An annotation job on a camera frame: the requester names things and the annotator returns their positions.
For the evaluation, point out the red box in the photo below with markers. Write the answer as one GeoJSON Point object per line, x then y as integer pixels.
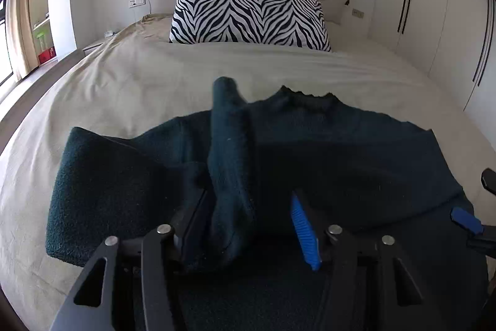
{"type": "Point", "coordinates": [45, 55]}

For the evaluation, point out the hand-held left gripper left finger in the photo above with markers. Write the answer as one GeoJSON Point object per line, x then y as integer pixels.
{"type": "Point", "coordinates": [190, 226]}

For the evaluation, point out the beige curtain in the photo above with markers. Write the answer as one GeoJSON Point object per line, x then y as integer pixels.
{"type": "Point", "coordinates": [19, 28]}

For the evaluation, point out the small wall socket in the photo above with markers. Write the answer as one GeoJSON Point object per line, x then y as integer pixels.
{"type": "Point", "coordinates": [357, 13]}

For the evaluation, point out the beige bed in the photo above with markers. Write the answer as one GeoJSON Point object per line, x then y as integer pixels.
{"type": "Point", "coordinates": [135, 90]}

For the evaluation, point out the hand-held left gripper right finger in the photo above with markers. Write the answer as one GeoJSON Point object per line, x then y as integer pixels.
{"type": "Point", "coordinates": [306, 238]}

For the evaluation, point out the white bedside table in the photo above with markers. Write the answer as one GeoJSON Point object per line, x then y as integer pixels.
{"type": "Point", "coordinates": [93, 44]}

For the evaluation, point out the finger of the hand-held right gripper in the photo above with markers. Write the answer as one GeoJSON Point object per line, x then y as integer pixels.
{"type": "Point", "coordinates": [467, 220]}
{"type": "Point", "coordinates": [489, 180]}

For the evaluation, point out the white wall socket panel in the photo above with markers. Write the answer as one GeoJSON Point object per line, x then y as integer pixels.
{"type": "Point", "coordinates": [136, 1]}

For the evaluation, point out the white wall shelf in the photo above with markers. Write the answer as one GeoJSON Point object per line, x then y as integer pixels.
{"type": "Point", "coordinates": [40, 5]}

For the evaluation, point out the dark teal fleece sweater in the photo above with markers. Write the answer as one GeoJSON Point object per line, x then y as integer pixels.
{"type": "Point", "coordinates": [348, 160]}

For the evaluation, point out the zebra striped pillow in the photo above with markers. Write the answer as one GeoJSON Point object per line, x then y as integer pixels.
{"type": "Point", "coordinates": [248, 15]}

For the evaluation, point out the white wardrobe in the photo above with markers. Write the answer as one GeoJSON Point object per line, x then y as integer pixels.
{"type": "Point", "coordinates": [430, 5]}

